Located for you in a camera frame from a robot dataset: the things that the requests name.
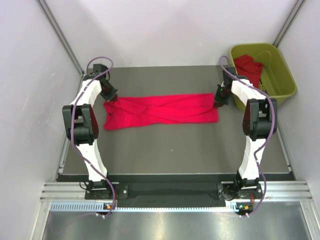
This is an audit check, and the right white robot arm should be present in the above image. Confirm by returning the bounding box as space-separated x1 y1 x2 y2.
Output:
213 67 278 201

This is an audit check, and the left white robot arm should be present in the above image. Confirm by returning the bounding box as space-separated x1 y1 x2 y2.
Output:
62 63 118 200

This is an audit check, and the right aluminium frame post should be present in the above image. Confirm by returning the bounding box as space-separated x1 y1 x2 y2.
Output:
272 0 306 48

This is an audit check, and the left aluminium frame post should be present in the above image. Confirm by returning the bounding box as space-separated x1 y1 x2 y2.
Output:
35 0 87 76

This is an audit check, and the dark red t shirt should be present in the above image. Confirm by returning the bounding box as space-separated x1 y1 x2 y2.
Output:
233 54 264 88

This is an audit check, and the bright pink t shirt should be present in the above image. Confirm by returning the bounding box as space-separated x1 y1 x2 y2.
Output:
103 93 219 131

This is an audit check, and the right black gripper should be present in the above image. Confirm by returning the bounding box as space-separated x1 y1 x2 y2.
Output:
212 84 233 109

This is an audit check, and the olive green plastic basket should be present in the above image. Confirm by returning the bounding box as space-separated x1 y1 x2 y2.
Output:
229 43 297 106

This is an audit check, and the grey aluminium front rail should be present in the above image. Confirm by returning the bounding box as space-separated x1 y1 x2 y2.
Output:
40 181 313 202

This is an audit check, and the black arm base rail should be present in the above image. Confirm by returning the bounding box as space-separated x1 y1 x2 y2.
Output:
84 174 262 208

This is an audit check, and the slotted grey cable duct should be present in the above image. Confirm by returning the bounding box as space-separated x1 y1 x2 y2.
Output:
50 201 244 213

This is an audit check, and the aluminium frame post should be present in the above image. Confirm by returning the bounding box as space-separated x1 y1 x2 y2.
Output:
35 0 87 76
272 0 306 48

